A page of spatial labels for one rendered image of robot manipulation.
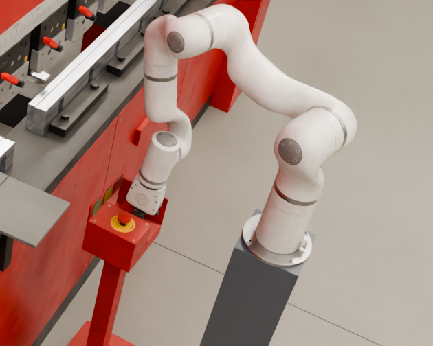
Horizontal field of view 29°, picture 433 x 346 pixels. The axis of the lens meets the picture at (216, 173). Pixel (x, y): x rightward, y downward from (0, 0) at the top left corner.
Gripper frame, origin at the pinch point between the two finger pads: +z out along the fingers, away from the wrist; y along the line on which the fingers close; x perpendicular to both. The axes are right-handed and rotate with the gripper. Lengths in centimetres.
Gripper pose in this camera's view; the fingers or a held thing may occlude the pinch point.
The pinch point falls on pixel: (138, 215)
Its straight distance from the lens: 257.4
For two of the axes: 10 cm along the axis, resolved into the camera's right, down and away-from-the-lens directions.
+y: 8.7, 4.8, -1.2
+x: 4.0, -5.1, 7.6
